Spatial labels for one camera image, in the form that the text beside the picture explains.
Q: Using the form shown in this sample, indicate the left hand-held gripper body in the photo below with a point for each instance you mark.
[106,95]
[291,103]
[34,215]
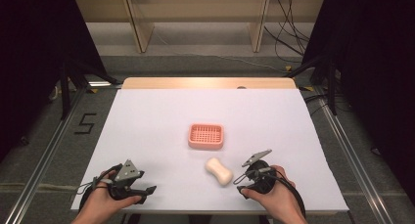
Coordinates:
[128,172]

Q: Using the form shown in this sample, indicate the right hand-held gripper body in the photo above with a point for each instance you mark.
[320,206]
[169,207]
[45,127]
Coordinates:
[259,175]

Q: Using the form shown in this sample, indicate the white soap bar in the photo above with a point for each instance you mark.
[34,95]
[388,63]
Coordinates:
[219,170]

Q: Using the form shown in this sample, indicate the pink soap dish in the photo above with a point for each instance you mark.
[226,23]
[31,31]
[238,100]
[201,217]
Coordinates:
[206,136]

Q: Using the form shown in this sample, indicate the person's right hand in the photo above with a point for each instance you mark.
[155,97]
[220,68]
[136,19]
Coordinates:
[279,196]

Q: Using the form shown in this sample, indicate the person's left hand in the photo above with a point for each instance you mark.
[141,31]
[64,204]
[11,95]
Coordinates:
[103,198]

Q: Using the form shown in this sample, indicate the white table sheet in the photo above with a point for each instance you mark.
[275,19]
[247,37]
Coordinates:
[163,126]

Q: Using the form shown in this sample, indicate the yellow tape piece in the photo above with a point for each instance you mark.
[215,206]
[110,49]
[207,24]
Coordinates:
[288,68]
[94,90]
[308,88]

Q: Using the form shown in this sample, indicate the wooden table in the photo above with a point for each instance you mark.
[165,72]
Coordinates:
[182,83]

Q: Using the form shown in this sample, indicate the black metal stand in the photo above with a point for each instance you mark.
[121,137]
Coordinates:
[65,87]
[331,87]

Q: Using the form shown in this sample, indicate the light wooden shelf unit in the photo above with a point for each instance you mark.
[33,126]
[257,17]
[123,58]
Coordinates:
[143,25]

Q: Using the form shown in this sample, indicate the black curtain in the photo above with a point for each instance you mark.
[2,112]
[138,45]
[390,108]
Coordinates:
[29,54]
[378,70]

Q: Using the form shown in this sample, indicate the aluminium floor rail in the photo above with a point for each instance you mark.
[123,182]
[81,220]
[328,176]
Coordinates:
[49,152]
[352,152]

